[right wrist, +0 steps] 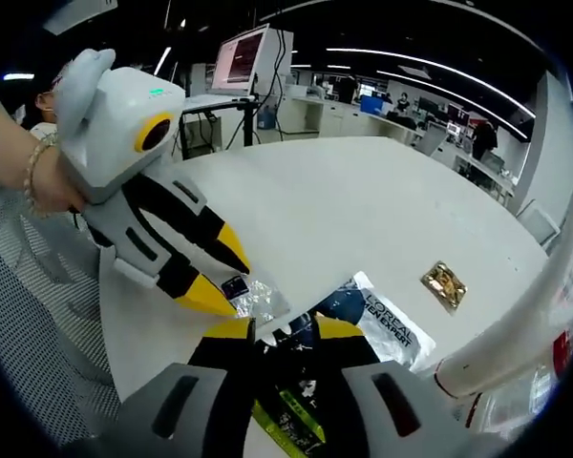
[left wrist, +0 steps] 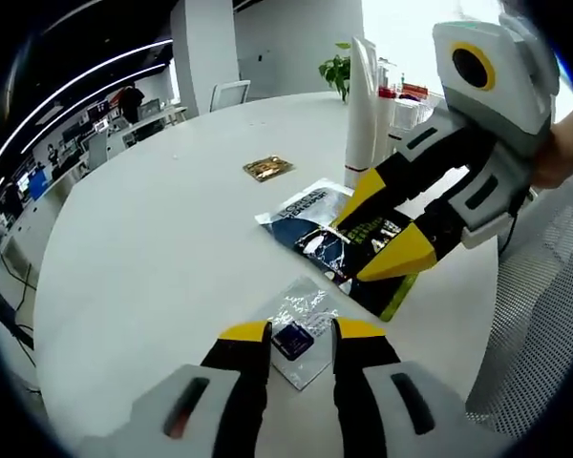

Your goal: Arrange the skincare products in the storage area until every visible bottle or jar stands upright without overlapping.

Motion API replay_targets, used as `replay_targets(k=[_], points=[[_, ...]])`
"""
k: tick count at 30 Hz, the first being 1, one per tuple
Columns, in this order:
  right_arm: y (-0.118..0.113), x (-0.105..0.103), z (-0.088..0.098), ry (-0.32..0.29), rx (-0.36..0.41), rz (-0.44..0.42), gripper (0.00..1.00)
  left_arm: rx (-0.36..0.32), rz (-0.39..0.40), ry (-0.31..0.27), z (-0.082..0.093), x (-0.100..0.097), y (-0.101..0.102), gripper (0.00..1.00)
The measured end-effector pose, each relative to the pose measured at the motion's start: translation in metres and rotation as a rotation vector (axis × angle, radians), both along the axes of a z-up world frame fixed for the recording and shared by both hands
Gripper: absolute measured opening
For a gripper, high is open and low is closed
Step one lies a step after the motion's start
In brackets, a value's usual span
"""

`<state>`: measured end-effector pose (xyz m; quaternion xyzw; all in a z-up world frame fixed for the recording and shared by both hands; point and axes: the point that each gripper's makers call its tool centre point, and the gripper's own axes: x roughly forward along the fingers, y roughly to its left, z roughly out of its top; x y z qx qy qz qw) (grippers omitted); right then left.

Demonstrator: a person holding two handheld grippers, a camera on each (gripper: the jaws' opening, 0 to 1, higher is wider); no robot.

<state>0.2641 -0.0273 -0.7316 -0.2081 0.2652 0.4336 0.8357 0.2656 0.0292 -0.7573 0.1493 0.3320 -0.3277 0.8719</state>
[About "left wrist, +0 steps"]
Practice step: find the potted green plant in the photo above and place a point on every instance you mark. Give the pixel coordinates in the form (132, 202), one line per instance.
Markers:
(336, 69)

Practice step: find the white office chair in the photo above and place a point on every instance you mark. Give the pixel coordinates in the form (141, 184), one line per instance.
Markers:
(229, 95)

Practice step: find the green black skincare sachet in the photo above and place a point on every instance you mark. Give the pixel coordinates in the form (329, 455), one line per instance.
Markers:
(305, 224)

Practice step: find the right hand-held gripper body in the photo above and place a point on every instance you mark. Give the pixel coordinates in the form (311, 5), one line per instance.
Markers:
(515, 105)

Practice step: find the red white box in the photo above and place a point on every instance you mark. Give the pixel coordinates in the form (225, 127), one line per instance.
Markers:
(414, 90)

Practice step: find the grey mesh office chair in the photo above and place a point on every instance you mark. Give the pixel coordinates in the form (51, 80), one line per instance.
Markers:
(539, 310)

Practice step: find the gold skincare sachet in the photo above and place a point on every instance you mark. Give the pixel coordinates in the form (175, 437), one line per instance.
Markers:
(267, 168)

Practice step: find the white skincare tube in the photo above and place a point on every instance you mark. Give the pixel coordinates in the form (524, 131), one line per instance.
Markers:
(360, 119)

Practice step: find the person's right hand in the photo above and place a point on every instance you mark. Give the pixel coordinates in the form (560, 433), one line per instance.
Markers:
(563, 152)

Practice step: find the small clear skincare sachet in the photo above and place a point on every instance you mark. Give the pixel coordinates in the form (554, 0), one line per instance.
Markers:
(301, 334)

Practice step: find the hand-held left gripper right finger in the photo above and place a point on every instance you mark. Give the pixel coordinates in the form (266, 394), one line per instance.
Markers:
(387, 410)

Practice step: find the blue box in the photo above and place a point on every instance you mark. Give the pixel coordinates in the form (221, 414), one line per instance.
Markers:
(38, 186)

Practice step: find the white skincare bottle red collar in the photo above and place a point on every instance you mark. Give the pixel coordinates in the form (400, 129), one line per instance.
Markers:
(386, 119)

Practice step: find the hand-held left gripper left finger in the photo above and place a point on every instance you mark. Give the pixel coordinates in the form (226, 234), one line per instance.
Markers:
(210, 410)

